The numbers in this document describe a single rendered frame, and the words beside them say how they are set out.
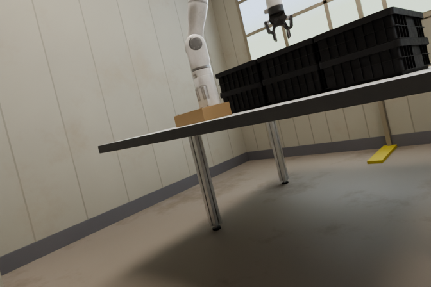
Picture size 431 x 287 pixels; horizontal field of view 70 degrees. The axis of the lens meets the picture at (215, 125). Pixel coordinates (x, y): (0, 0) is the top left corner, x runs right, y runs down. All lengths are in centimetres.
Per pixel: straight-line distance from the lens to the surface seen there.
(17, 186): 267
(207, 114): 130
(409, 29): 138
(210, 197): 199
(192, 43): 141
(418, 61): 140
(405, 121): 346
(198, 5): 148
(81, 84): 294
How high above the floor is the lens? 71
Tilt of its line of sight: 2 degrees down
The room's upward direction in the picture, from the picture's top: 13 degrees counter-clockwise
